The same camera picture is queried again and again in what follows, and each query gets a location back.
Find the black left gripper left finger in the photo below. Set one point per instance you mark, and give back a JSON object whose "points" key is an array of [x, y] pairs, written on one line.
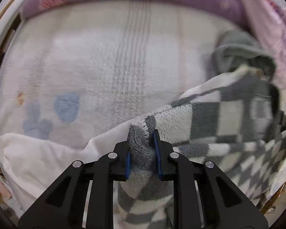
{"points": [[82, 188]]}

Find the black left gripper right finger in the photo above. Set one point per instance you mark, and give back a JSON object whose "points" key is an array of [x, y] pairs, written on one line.
{"points": [[204, 197]]}

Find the grey white checkered knit sweater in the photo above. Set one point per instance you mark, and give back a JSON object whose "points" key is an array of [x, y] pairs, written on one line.
{"points": [[233, 120]]}

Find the white button jacket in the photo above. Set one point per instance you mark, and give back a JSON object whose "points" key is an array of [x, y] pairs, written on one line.
{"points": [[31, 165]]}

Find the grey green garment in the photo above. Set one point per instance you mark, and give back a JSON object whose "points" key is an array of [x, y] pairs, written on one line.
{"points": [[236, 48]]}

